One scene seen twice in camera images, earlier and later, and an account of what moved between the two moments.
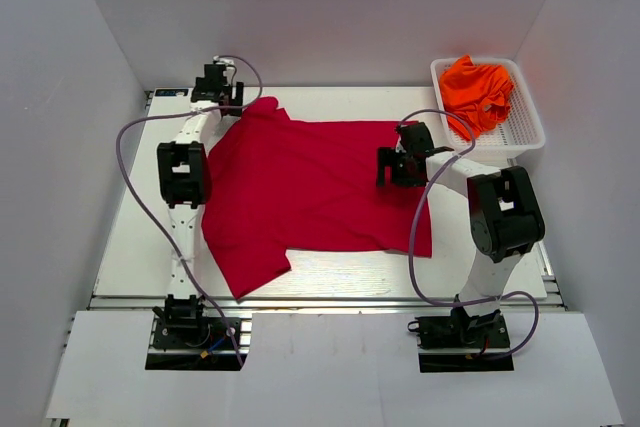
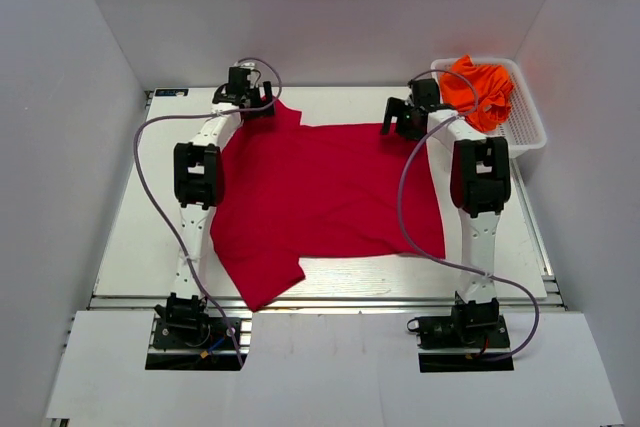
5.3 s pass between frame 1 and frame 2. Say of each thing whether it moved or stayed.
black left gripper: moved
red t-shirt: moved
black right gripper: moved
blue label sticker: stayed
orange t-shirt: stayed
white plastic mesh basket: stayed
